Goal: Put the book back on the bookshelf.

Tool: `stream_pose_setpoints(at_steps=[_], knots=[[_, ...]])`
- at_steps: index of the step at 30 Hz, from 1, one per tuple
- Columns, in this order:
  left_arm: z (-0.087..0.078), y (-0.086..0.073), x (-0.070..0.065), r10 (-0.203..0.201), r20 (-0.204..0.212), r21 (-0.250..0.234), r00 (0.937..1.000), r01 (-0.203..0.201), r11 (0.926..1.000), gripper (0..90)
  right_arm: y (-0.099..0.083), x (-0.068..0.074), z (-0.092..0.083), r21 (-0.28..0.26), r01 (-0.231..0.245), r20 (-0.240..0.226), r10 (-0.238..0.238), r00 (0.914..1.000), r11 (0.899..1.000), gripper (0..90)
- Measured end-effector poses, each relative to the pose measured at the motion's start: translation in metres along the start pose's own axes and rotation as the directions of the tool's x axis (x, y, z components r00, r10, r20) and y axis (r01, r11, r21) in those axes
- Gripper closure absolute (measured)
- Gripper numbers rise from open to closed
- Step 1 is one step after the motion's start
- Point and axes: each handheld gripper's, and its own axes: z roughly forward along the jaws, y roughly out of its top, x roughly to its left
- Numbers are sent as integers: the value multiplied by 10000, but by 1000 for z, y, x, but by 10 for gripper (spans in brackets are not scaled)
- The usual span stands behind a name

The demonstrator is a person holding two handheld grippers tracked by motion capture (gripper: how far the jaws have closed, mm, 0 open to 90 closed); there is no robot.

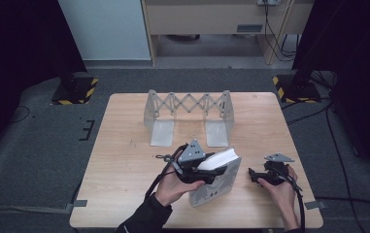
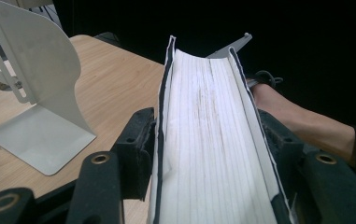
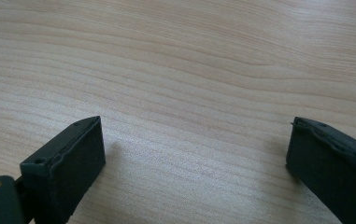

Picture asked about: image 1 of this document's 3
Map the thin black cable loop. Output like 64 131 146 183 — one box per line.
10 105 31 124

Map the person's left hand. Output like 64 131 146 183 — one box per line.
153 173 207 208

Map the grey tape strip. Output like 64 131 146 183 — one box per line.
304 199 327 211
64 199 88 212

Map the white panel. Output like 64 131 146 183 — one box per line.
57 0 151 62

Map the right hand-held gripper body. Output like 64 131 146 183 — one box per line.
260 152 299 187

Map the light wooden cabinet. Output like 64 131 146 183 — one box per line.
140 0 314 66

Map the black curtain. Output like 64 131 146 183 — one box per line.
0 0 88 163
290 0 370 183

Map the expandable grey metal book rack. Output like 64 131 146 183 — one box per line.
143 89 236 149

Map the left hand-held gripper black cable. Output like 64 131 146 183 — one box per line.
143 143 190 202

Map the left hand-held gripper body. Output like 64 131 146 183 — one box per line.
172 138 214 185

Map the right hand-held gripper black cable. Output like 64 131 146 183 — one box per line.
278 168 307 233

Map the person's right hand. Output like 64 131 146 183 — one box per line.
257 164 299 209

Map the black stand with striped base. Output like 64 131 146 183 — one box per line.
50 61 100 107
271 64 322 105

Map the white book with grey silhouettes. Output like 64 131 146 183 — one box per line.
187 147 243 209

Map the white power strip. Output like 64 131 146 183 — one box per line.
256 0 282 7

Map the short black floor cable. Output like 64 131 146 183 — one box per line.
285 106 331 126

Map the hand-held gripper black cable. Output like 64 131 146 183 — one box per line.
278 168 307 233
143 143 190 202

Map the long black floor cable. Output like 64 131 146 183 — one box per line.
325 105 359 233

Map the black hanging cable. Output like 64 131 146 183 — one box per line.
262 2 298 63

